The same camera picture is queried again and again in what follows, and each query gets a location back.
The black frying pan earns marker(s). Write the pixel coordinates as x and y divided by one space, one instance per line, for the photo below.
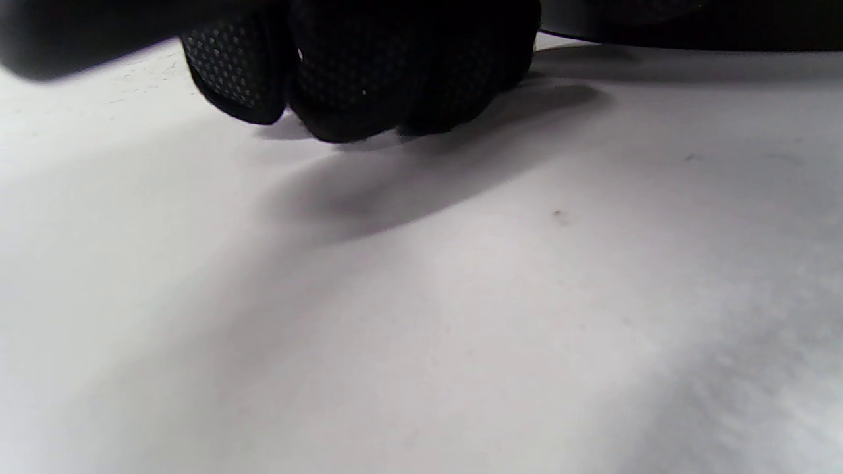
691 23

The person's left hand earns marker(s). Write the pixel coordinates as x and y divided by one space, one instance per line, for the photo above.
395 66

